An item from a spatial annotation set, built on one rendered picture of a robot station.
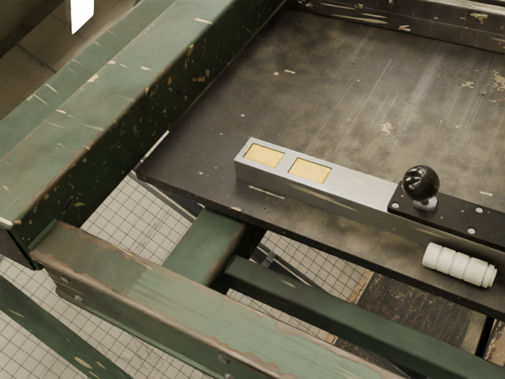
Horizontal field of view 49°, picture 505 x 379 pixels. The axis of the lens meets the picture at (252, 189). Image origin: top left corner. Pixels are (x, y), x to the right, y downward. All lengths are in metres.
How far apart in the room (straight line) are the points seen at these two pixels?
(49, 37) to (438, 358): 5.74
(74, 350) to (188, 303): 0.68
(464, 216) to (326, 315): 0.21
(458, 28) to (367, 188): 0.40
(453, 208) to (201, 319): 0.33
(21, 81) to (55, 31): 0.66
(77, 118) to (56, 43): 5.34
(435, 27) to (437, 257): 0.47
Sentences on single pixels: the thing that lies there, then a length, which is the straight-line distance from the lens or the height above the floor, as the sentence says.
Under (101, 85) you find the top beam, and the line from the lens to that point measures 0.86.
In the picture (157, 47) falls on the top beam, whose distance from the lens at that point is 0.90.
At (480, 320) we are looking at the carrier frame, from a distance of 2.00.
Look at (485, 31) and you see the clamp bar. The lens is 1.02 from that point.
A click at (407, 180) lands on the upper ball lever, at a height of 1.56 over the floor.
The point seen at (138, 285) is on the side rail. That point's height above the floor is 1.72.
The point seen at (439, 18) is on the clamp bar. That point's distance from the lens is 1.03.
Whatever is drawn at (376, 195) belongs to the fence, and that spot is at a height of 1.55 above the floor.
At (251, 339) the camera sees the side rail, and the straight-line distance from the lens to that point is 0.61.
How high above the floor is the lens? 1.71
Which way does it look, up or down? 2 degrees down
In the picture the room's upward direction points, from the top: 53 degrees counter-clockwise
